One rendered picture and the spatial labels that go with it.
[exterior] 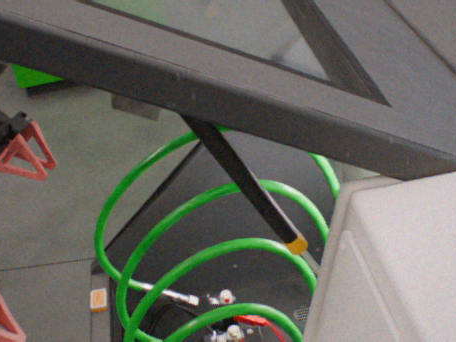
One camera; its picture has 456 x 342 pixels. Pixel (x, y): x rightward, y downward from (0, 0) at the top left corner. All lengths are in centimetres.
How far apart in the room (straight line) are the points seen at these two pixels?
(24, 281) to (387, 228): 262
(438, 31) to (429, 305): 58
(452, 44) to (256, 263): 74
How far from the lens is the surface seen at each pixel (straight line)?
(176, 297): 116
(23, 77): 450
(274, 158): 141
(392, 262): 56
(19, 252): 328
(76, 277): 305
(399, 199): 62
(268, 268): 157
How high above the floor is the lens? 192
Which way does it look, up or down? 34 degrees down
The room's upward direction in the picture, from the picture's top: 8 degrees counter-clockwise
